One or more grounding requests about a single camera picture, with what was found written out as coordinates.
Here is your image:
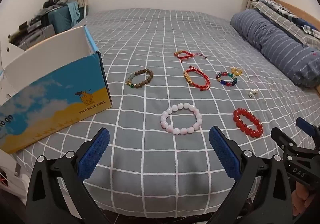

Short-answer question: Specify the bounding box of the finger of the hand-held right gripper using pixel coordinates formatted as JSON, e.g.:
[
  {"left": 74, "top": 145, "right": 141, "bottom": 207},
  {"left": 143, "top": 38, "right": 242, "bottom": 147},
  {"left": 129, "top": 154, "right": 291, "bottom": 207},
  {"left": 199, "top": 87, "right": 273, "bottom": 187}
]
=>
[
  {"left": 271, "top": 127, "right": 300, "bottom": 156},
  {"left": 296, "top": 117, "right": 320, "bottom": 151}
]

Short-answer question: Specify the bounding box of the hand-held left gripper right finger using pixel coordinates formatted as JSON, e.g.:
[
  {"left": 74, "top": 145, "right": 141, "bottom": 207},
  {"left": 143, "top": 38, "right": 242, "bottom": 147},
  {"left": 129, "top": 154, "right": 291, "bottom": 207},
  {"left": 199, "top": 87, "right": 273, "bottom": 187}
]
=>
[{"left": 209, "top": 126, "right": 293, "bottom": 224}]

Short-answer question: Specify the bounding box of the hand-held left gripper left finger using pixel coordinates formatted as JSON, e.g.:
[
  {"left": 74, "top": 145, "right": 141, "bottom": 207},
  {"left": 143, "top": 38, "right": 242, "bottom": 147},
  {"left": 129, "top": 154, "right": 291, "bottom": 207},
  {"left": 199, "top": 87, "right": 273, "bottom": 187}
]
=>
[{"left": 26, "top": 127, "right": 110, "bottom": 224}]

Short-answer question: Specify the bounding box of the red bead bracelet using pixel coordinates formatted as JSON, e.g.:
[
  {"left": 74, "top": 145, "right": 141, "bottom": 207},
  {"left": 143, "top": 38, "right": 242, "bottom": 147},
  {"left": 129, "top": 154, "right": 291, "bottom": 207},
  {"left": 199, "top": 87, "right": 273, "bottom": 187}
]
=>
[{"left": 233, "top": 107, "right": 264, "bottom": 137}]

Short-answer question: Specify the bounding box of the blue and yellow cardboard box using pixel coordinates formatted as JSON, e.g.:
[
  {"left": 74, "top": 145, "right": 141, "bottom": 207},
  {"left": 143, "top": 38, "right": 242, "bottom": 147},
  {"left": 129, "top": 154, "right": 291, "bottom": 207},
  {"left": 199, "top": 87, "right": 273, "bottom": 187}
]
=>
[{"left": 0, "top": 26, "right": 112, "bottom": 155}]

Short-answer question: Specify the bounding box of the pink bead bracelet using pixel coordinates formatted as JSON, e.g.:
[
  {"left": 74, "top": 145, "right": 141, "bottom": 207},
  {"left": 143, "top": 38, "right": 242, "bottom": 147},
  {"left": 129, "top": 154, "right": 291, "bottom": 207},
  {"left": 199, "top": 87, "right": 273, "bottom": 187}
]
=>
[{"left": 160, "top": 102, "right": 203, "bottom": 135}]

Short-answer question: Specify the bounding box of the multicolour glass bead bracelet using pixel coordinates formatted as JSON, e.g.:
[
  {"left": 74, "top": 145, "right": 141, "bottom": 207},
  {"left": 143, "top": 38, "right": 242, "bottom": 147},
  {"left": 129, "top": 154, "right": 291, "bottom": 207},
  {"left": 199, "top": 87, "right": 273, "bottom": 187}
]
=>
[{"left": 216, "top": 71, "right": 238, "bottom": 87}]

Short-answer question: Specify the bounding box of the red cord bracelet gold charm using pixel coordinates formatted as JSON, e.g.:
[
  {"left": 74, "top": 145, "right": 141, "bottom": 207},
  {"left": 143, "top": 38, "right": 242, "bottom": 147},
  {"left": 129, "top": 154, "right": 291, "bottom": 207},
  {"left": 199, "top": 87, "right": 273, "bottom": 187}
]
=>
[{"left": 183, "top": 65, "right": 211, "bottom": 92}]

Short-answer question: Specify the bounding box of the brown wooden bead bracelet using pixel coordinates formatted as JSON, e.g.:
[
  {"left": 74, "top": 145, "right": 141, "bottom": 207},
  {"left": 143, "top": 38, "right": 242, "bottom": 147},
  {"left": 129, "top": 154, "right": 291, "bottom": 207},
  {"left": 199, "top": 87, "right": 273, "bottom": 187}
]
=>
[{"left": 126, "top": 69, "right": 154, "bottom": 88}]

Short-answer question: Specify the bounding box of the person's right hand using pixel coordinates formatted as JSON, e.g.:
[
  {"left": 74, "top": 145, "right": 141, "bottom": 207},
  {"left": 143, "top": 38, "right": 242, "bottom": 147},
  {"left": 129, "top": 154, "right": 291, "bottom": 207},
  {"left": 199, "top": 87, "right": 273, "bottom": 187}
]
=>
[{"left": 292, "top": 184, "right": 313, "bottom": 214}]

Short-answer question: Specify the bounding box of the grey checked bed sheet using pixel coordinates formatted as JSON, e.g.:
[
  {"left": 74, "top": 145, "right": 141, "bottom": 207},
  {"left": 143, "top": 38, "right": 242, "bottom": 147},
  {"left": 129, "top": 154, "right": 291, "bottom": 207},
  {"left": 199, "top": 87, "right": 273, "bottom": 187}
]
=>
[{"left": 11, "top": 8, "right": 320, "bottom": 217}]

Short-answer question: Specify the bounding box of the blue striped pillow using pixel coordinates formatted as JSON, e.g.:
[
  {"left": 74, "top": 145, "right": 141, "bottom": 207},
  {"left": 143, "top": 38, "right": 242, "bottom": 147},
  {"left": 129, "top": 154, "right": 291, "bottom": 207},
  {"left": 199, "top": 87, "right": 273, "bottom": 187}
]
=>
[{"left": 230, "top": 9, "right": 320, "bottom": 88}]

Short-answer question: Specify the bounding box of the wooden headboard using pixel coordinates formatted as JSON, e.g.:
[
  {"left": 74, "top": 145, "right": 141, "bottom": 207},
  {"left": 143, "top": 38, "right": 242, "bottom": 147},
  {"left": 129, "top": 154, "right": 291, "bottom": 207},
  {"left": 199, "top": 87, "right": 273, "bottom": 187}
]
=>
[{"left": 274, "top": 0, "right": 320, "bottom": 32}]

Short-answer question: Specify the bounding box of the grey plaid quilt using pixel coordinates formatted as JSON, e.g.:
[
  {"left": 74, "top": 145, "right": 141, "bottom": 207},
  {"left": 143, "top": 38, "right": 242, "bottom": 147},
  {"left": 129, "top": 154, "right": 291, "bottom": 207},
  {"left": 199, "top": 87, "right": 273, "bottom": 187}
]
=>
[{"left": 250, "top": 0, "right": 320, "bottom": 48}]

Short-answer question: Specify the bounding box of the grey suitcase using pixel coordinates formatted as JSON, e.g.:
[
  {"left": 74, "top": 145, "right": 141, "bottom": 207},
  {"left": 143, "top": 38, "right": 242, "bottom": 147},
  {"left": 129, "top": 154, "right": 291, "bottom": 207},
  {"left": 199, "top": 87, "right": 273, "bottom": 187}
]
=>
[{"left": 15, "top": 24, "right": 54, "bottom": 50}]

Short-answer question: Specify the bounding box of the teal suitcase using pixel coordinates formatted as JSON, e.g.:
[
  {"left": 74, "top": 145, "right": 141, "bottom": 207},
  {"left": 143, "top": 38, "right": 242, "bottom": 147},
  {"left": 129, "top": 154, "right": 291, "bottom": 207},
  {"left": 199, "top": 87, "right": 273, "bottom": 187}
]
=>
[{"left": 47, "top": 5, "right": 75, "bottom": 34}]

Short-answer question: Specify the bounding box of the teal cloth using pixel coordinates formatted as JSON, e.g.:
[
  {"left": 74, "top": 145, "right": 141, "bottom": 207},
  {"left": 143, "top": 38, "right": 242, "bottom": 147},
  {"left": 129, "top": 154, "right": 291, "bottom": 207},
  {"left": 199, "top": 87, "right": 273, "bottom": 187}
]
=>
[{"left": 66, "top": 1, "right": 82, "bottom": 25}]

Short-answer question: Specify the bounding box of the stack of dark boxes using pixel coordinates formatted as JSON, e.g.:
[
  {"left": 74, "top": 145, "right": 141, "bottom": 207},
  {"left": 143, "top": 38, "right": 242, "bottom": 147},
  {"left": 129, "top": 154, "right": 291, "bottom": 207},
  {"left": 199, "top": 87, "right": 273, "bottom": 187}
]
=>
[{"left": 19, "top": 12, "right": 49, "bottom": 33}]

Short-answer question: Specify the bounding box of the black bag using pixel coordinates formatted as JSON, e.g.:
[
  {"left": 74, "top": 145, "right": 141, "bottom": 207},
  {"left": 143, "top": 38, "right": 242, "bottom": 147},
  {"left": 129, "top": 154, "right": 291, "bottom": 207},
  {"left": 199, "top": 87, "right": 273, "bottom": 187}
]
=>
[{"left": 42, "top": 0, "right": 68, "bottom": 9}]

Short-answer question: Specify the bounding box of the small red cord bracelet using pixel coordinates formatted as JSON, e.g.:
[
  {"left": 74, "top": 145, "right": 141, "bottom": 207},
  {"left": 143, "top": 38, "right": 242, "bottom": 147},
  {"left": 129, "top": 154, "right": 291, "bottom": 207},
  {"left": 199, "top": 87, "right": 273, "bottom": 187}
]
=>
[{"left": 174, "top": 50, "right": 208, "bottom": 62}]

